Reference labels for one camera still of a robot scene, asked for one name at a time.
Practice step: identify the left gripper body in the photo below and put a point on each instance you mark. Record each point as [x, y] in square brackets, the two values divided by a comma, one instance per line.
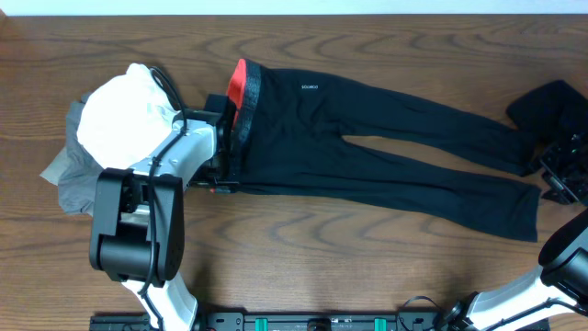
[225, 150]

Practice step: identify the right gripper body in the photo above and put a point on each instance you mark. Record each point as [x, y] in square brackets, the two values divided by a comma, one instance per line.
[568, 170]

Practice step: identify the black leggings with red waistband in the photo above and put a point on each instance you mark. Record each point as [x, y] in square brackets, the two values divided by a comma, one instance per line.
[292, 131]

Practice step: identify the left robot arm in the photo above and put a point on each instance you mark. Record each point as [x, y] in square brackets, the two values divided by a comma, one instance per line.
[138, 229]

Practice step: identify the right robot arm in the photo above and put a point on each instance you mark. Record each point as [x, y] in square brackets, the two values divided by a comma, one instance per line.
[558, 285]

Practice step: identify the black garment at right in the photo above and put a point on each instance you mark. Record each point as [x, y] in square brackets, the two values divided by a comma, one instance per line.
[552, 112]

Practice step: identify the white crumpled garment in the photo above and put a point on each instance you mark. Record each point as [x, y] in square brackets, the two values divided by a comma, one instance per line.
[126, 119]

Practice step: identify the grey crumpled garment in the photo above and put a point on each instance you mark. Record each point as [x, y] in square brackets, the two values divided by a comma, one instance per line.
[73, 170]

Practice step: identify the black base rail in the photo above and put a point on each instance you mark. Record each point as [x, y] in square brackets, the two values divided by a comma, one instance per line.
[275, 322]

